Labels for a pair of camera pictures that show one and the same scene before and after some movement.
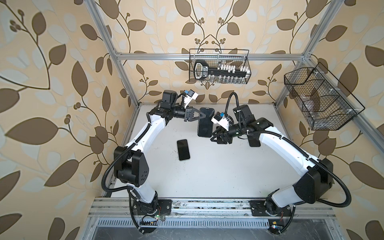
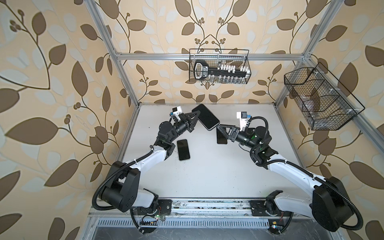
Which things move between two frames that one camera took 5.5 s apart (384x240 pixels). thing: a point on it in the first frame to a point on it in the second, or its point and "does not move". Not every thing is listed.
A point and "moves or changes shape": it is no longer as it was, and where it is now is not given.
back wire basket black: (220, 66) does not move
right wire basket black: (325, 103) does not move
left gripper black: (188, 113) to (184, 121)
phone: (205, 122) moves or changes shape
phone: (183, 151) does not move
